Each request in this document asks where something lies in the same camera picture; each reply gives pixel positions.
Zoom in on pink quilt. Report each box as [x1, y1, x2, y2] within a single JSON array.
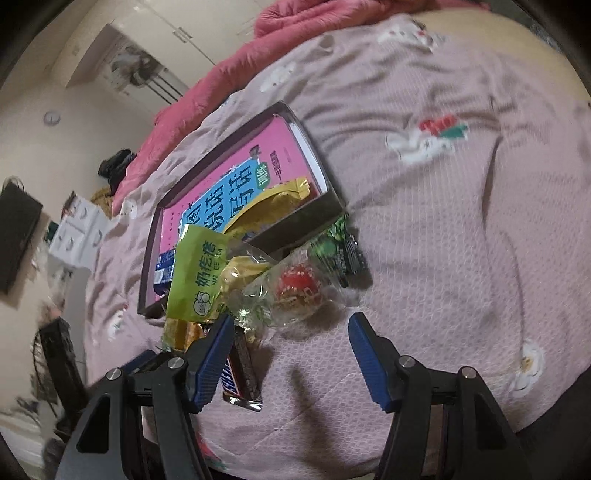
[[111, 0, 426, 217]]

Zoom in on orange cracker packet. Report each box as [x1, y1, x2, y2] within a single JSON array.
[[161, 318, 206, 354]]

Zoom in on light green snack packet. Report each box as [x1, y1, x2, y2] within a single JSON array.
[[166, 224, 230, 324]]

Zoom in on pink printed bedsheet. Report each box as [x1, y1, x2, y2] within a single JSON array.
[[85, 11, 591, 476]]

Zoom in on white drawer cabinet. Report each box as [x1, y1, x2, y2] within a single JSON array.
[[48, 196, 112, 269]]

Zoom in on white wardrobe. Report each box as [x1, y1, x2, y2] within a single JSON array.
[[51, 0, 278, 107]]

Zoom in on long yellow snack packet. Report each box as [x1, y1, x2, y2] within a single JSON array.
[[224, 176, 311, 241]]

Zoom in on hanging bags on hooks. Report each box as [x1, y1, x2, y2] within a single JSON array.
[[110, 46, 188, 103]]

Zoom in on black television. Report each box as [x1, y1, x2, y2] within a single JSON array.
[[0, 180, 44, 296]]

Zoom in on brown chocolate bar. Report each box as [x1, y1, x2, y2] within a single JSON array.
[[222, 325, 264, 411]]

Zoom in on clear-wrapped red candy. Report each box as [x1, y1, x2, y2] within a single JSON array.
[[231, 249, 352, 330]]

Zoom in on blue snack packet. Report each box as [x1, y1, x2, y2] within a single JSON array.
[[154, 247, 178, 296]]

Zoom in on black stand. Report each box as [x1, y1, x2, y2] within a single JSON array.
[[39, 318, 87, 418]]

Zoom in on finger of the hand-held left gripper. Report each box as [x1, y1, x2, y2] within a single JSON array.
[[121, 349, 160, 376]]

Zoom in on dark clothes pile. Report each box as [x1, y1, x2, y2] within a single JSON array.
[[98, 148, 137, 195]]

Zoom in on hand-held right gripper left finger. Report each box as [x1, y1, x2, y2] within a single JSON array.
[[55, 314, 236, 480]]

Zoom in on dark green snack packet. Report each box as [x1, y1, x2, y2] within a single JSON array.
[[307, 212, 370, 289]]

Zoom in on pink book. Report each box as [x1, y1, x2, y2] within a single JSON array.
[[150, 115, 331, 301]]

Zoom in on dark shallow box tray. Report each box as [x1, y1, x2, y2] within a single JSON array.
[[137, 100, 349, 319]]

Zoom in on brown plush toy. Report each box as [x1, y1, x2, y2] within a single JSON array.
[[90, 187, 117, 217]]

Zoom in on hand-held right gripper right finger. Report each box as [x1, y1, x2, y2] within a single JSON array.
[[347, 312, 520, 480]]

